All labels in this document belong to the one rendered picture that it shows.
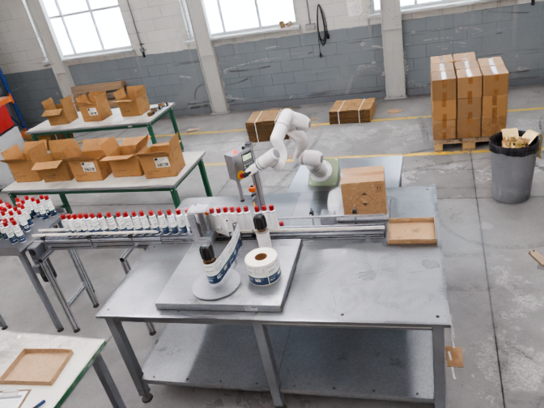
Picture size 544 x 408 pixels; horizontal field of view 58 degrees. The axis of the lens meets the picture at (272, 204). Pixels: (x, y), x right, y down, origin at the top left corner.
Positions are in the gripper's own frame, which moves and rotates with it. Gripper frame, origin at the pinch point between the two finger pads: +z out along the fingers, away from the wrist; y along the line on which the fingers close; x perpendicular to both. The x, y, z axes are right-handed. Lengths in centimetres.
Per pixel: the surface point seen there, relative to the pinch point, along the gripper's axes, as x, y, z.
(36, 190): -112, -40, 287
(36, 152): -148, -67, 284
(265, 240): 40.0, 25.7, -1.5
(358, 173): 49, -51, -40
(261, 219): 26.8, 25.3, -9.7
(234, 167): -8.1, 1.8, 2.5
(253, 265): 43, 53, -8
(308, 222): 57, -27, 3
